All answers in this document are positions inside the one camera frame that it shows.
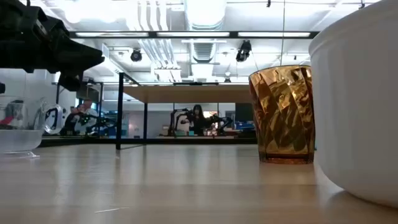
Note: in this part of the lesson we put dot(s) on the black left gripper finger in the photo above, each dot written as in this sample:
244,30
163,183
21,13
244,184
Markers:
84,57
71,82

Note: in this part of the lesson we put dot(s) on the clear glass mug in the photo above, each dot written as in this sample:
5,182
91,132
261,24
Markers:
21,137

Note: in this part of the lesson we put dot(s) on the amber faceted plastic cup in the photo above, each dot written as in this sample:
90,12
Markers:
283,115

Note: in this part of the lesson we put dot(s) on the white ceramic mug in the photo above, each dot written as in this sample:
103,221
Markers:
357,109

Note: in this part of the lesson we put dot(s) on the black background robot arm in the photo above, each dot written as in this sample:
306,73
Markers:
96,123
220,123
174,119

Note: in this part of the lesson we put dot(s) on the person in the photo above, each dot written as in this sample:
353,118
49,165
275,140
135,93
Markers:
197,119
74,116
88,109

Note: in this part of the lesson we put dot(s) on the black overhead beam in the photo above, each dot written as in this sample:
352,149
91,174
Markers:
233,34

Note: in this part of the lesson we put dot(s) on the black background monitor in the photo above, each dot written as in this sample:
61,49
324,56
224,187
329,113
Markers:
244,112

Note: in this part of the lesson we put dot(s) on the blue storage bins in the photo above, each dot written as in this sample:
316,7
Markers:
245,125

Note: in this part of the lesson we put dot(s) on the black ceiling camera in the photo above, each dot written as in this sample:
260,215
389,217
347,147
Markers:
136,56
243,51

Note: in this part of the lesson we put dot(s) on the white ventilation duct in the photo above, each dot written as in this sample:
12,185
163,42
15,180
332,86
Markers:
205,14

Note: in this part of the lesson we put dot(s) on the black metal table frame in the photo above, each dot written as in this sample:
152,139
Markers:
186,142

